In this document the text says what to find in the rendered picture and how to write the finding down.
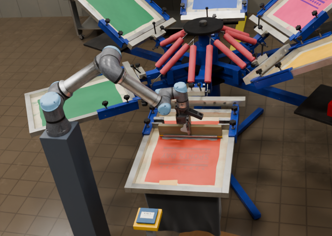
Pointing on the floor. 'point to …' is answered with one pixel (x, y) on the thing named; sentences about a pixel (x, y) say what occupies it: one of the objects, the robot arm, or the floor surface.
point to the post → (150, 229)
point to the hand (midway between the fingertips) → (190, 131)
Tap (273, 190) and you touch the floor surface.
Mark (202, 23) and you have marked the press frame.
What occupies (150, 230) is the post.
